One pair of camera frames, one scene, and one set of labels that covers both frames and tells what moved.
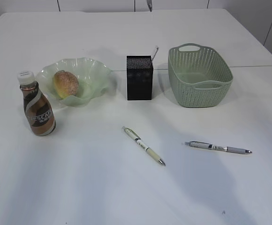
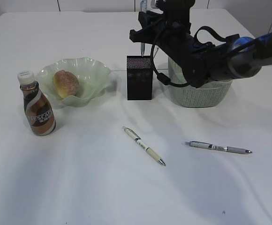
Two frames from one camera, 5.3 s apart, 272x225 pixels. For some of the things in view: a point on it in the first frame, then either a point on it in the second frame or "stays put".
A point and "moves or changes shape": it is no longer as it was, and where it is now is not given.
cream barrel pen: (132, 135) stays put
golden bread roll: (66, 84) stays put
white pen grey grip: (150, 4) moves or changes shape
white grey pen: (222, 148) stays put
